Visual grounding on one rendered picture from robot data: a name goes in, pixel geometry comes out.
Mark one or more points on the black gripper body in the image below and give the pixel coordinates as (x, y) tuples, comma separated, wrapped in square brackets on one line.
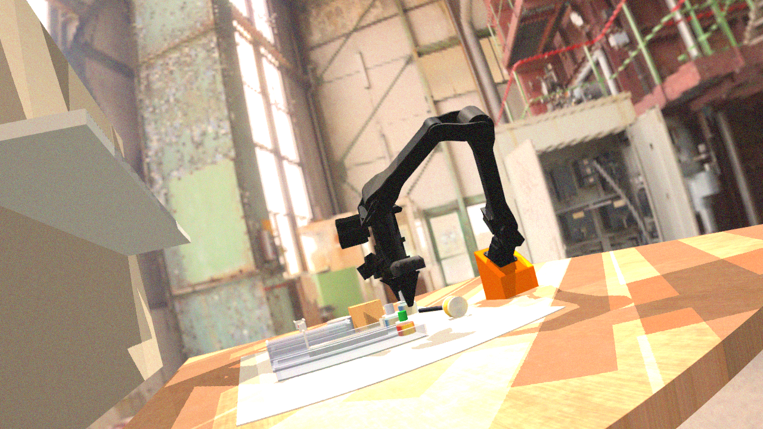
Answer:
[(401, 263)]

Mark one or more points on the grey thin rod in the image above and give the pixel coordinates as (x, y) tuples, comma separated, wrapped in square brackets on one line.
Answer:
[(429, 309)]

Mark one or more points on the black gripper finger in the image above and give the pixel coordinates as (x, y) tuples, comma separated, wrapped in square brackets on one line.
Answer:
[(394, 286), (407, 284)]

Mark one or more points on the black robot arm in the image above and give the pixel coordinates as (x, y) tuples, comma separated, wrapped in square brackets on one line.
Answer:
[(377, 207)]

